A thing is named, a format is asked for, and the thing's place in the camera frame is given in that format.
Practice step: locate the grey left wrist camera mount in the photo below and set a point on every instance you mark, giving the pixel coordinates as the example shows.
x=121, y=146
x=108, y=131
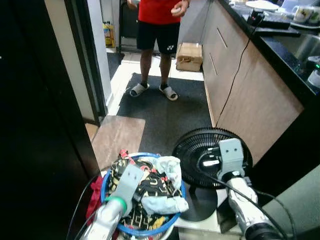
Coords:
x=127, y=182

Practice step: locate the yellow plastic bottle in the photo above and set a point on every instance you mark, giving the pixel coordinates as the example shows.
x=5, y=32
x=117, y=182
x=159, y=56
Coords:
x=108, y=35

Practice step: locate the pale blue cloth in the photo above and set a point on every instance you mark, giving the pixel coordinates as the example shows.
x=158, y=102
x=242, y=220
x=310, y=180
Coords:
x=165, y=205

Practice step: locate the black flat tray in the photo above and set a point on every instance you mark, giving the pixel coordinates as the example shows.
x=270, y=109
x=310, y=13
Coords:
x=277, y=22

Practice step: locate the brown floor mat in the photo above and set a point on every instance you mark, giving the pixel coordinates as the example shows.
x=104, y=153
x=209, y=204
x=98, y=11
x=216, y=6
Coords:
x=117, y=140

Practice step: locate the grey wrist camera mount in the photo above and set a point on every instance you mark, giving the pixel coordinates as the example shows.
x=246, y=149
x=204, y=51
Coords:
x=231, y=155
x=127, y=182

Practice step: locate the red cloth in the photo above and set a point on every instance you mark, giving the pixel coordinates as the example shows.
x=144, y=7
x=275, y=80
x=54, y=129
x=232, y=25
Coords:
x=96, y=205

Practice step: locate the blue laundry basket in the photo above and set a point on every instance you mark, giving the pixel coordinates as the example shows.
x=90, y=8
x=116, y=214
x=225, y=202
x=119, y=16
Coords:
x=150, y=232

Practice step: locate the steel sink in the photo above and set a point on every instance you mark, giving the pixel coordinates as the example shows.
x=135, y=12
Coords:
x=302, y=47

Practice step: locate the dark wooden door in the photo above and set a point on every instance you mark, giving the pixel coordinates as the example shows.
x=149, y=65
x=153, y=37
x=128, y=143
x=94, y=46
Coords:
x=35, y=125

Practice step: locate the black gold patterned garment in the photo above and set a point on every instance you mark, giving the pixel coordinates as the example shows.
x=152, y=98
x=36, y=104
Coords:
x=160, y=187

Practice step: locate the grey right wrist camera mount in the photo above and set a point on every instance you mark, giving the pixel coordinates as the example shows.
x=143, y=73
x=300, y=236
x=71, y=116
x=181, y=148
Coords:
x=231, y=155

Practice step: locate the wooden kitchen cabinet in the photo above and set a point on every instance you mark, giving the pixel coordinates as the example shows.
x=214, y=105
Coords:
x=255, y=95

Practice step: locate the brown cardboard box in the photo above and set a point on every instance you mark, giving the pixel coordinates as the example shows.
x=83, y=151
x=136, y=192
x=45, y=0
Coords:
x=190, y=56

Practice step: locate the white black device green light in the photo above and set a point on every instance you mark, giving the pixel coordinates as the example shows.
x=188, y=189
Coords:
x=314, y=70

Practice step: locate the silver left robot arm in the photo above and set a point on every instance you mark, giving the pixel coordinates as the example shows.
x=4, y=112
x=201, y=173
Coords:
x=102, y=220

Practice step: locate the black floor fan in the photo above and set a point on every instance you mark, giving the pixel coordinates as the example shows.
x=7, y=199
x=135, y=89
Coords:
x=192, y=150

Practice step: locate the black floor mat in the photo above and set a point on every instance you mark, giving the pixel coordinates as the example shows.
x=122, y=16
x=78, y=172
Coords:
x=165, y=115

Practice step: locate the black plug adapter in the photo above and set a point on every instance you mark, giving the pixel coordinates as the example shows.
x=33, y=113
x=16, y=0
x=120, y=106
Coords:
x=256, y=16

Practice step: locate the white cloth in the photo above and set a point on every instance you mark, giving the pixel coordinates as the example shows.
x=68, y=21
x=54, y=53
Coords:
x=170, y=167

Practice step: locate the white patterned mug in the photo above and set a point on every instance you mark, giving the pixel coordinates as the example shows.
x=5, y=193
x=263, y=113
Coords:
x=300, y=14
x=315, y=16

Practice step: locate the person in red shirt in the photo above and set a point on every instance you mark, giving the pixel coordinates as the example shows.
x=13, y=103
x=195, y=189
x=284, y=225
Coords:
x=159, y=30

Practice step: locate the white plate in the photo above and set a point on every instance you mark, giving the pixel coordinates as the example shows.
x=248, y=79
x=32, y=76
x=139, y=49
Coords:
x=262, y=5

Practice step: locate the pale door frame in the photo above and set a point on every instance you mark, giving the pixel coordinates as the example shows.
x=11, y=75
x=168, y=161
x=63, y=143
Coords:
x=75, y=60

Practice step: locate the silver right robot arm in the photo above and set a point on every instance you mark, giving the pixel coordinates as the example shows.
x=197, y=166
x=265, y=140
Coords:
x=247, y=205

